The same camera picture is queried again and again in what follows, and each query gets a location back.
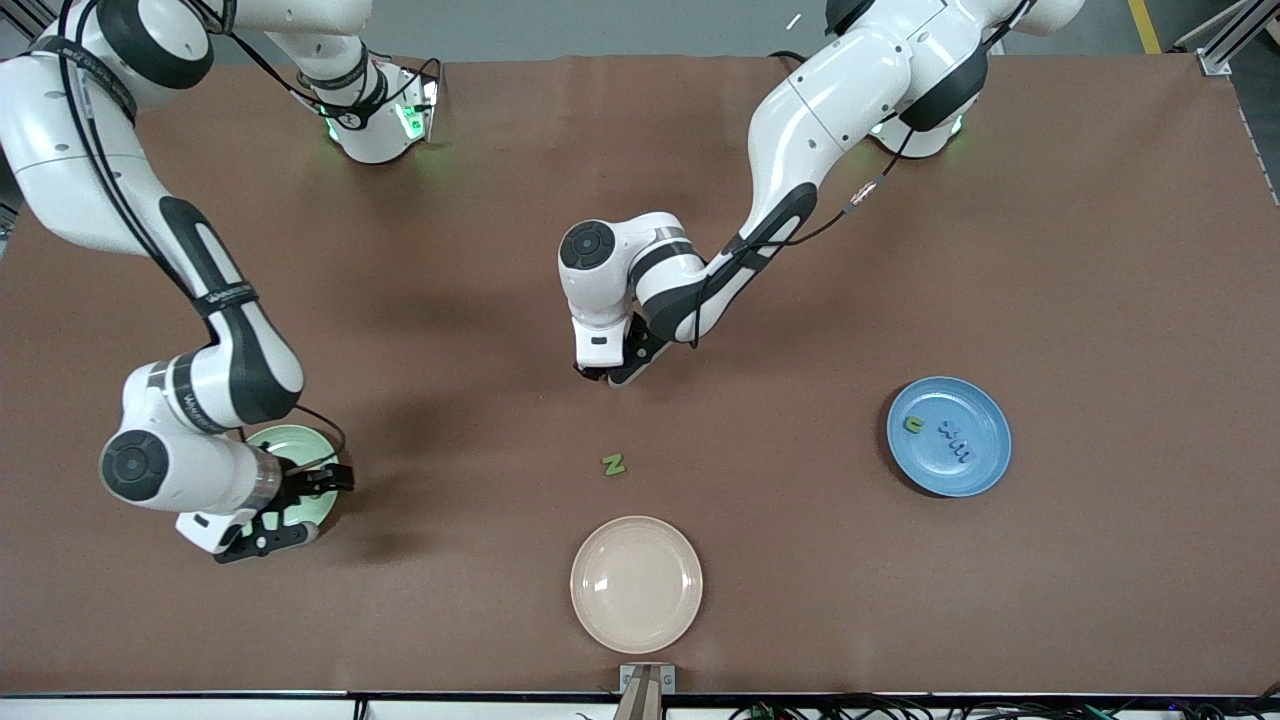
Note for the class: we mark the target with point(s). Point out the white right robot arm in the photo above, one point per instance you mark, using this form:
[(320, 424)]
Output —
[(60, 170)]

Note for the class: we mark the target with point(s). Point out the brown table cover sheet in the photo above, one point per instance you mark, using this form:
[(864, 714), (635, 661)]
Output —
[(1000, 250)]

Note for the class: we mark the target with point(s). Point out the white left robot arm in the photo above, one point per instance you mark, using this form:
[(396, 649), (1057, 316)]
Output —
[(840, 90)]

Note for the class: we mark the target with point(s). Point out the white table edge strip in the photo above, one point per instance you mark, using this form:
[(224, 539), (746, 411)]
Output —
[(200, 708)]

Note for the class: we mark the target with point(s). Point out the beige plate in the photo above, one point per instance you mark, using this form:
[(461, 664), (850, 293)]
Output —
[(636, 585)]

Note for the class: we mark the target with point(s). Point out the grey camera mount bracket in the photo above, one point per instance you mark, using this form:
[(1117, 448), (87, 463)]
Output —
[(645, 690)]

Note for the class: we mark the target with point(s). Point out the blue plate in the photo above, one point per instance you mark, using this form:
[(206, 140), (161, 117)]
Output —
[(985, 420)]

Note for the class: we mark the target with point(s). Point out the green plate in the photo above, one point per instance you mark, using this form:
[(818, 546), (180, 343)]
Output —
[(300, 445)]

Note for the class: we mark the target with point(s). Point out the green foam letter N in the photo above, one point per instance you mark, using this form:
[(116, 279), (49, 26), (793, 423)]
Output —
[(613, 465)]

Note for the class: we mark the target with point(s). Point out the blue foam letter m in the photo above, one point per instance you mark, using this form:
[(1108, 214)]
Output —
[(960, 449)]

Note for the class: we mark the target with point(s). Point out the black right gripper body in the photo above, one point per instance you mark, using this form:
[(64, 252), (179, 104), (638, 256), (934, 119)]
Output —
[(295, 489)]

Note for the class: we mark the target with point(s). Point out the aluminium frame profile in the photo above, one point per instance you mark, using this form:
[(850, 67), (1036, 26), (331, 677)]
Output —
[(1215, 58)]

